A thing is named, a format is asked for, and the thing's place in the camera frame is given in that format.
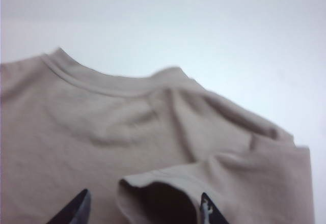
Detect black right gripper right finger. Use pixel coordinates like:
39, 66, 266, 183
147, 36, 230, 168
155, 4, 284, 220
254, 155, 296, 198
200, 192, 229, 224

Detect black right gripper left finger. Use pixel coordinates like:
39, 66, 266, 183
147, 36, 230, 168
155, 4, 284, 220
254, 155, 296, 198
49, 188, 92, 224

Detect beige T-shirt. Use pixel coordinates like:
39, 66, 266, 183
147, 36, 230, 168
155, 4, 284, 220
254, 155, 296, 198
0, 46, 311, 224

